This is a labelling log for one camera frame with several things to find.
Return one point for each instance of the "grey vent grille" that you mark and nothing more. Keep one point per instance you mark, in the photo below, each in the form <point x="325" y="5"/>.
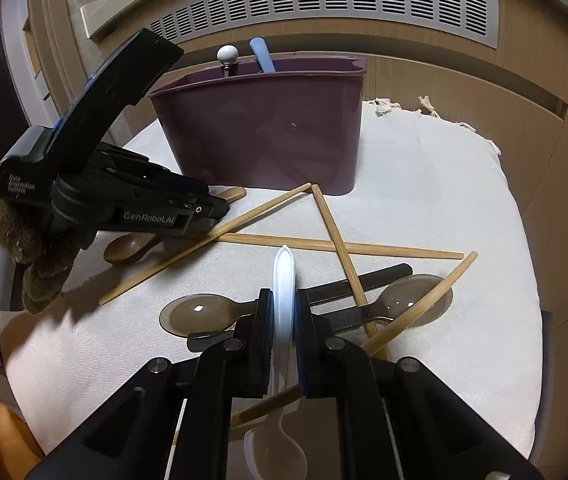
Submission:
<point x="339" y="0"/>

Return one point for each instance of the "purple plastic utensil container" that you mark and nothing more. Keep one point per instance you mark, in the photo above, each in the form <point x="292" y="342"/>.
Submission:
<point x="264" y="130"/>

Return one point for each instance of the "brown wooden spoon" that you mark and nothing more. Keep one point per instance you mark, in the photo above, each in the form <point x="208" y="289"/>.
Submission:
<point x="129" y="249"/>

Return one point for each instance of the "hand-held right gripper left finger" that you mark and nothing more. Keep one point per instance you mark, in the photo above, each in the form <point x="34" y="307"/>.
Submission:
<point x="264" y="332"/>

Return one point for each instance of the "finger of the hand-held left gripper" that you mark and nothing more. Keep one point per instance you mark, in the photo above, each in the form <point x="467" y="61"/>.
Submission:
<point x="209" y="212"/>
<point x="179" y="182"/>

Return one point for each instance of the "person's orange clothing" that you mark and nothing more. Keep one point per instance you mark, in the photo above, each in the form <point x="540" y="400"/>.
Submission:
<point x="19" y="425"/>

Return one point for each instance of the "white plastic spoon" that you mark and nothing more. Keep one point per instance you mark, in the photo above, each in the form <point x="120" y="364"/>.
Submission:
<point x="284" y="285"/>

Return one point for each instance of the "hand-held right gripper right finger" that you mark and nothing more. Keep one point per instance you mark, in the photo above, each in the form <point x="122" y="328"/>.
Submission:
<point x="302" y="345"/>

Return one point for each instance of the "black plastic utensil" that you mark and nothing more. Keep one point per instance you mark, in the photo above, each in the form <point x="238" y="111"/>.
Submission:
<point x="384" y="276"/>

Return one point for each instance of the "white tablecloth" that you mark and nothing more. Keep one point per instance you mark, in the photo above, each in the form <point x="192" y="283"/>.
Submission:
<point x="439" y="185"/>

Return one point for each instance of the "wooden chopstick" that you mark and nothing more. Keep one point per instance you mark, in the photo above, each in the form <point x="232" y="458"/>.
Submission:
<point x="429" y="292"/>
<point x="404" y="251"/>
<point x="334" y="240"/>
<point x="264" y="208"/>

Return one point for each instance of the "person's left hand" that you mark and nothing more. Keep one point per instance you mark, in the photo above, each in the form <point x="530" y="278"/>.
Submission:
<point x="14" y="230"/>

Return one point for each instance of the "clear brown plastic spoon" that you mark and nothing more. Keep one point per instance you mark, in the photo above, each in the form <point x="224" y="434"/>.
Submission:
<point x="194" y="312"/>
<point x="414" y="297"/>

